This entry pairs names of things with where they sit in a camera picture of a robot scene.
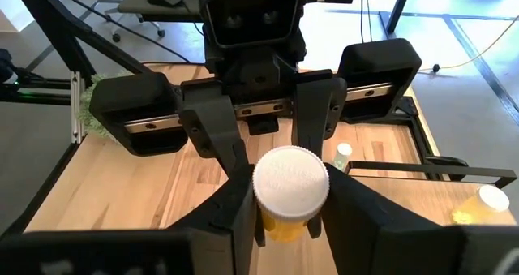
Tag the yellow medicine bottle white cap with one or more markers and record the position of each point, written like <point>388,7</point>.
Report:
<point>290,181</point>
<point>492,198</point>

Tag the grey office chair base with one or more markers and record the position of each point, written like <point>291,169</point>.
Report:
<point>117,37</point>

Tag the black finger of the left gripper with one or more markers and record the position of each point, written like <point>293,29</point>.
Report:
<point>211,125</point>
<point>318,108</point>

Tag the green succulent in white pot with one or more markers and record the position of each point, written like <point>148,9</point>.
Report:
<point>86,113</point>

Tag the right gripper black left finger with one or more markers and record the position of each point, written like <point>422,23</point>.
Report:
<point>219,234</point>

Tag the silver aluminium extrusion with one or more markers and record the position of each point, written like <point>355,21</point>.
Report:
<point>77,104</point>

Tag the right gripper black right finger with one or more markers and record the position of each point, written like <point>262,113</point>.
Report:
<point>373,234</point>

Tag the black desk leg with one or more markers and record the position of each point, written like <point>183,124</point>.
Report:
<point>399,7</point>

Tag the teal medicine bottle white cap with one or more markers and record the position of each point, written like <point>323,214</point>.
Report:
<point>344,150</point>

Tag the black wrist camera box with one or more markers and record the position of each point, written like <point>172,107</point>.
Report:
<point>253,15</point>

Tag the black computer mouse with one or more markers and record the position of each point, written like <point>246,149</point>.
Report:
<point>164,0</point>

